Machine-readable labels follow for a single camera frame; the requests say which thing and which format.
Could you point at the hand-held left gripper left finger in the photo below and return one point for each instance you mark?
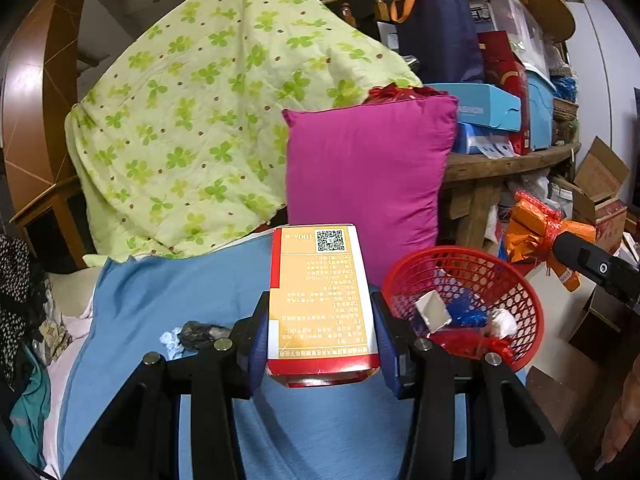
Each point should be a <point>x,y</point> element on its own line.
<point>257,360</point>

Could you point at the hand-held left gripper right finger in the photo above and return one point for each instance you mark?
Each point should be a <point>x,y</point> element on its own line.
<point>387,355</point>

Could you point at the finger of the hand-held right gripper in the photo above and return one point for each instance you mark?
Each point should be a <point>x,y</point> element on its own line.
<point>585,257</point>

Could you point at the orange wrapper red mesh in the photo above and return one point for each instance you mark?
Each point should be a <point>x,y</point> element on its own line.
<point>530,230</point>

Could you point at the grey wrapper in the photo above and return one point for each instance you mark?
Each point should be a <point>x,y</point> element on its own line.
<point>200,335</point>

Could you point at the orange carton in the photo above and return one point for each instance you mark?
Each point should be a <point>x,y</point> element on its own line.
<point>320,300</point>

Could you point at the white blue tissue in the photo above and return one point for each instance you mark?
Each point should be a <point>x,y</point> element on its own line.
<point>170,340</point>

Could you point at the blue wrapper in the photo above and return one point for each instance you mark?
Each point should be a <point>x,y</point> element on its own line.
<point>467,310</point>

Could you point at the red mesh basket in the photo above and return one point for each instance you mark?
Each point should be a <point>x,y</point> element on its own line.
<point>525,330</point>

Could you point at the white paper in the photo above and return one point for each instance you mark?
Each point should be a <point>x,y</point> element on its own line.
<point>502,322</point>

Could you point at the person's right hand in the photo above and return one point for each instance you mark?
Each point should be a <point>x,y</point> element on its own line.
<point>625,420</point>

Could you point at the white plastic bag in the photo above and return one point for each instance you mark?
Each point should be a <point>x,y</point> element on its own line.
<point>537,182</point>

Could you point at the open cardboard box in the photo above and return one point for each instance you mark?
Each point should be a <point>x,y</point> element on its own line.
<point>600,170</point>

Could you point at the blue blanket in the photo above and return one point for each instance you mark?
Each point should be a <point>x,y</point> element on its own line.
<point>150,300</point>

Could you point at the wicker basket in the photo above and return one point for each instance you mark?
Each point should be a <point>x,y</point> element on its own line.
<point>565,109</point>

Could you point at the blue plastic storage bin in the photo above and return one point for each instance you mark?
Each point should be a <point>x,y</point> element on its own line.
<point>540,110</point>

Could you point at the blue white flat pack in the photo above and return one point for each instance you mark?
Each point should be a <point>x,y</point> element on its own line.
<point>475,140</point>

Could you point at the blue mesh bag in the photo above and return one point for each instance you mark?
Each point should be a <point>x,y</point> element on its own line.
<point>562,87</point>

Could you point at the magenta pillow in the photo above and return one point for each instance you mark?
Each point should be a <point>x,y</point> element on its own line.
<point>370,170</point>

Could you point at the light blue shoe box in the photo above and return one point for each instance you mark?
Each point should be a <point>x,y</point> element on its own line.
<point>480,102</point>

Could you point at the dark red gift box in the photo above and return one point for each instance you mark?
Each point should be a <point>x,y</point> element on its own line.
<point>505,75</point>

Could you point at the cream cushion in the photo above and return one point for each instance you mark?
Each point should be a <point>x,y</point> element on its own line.
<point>70,285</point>

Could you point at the beige printed cloth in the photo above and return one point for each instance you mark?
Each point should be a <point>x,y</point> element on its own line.
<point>52,335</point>

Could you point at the teal garment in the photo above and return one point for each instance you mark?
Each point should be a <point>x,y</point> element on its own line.
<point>30,410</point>

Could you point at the clear plastic storage box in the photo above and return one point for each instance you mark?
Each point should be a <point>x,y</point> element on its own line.
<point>520,25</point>

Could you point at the shiny red plastic bag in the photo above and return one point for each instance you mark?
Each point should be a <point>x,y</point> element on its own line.
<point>395,94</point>

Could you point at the green clover print quilt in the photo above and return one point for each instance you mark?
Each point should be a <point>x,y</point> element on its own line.
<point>200,110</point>

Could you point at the black white-dotted garment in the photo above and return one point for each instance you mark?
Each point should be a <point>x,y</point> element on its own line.
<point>12,270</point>

